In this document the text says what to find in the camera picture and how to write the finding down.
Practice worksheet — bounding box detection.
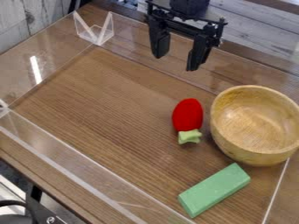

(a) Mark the black metal bracket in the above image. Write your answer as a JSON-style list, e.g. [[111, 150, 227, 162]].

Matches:
[[26, 198, 69, 224]]

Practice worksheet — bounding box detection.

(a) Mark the black table leg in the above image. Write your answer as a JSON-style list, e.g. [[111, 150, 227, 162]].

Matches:
[[31, 185, 43, 202]]

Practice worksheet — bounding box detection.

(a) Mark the red plush strawberry toy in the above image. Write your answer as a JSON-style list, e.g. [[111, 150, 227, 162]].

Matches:
[[173, 98, 203, 144]]

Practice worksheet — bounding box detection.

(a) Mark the clear acrylic corner bracket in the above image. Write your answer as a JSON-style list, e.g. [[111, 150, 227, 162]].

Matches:
[[73, 12, 115, 46]]

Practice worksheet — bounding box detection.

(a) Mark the clear acrylic tray wall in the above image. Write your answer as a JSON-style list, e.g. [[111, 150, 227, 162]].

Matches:
[[0, 5, 299, 224]]

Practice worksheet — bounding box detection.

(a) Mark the wooden bowl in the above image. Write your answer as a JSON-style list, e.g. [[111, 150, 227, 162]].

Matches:
[[210, 85, 299, 166]]

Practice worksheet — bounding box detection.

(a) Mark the green rectangular block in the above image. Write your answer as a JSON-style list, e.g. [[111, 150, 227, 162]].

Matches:
[[178, 163, 251, 218]]

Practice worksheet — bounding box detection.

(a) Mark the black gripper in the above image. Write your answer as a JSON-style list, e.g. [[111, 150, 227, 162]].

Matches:
[[146, 0, 229, 71]]

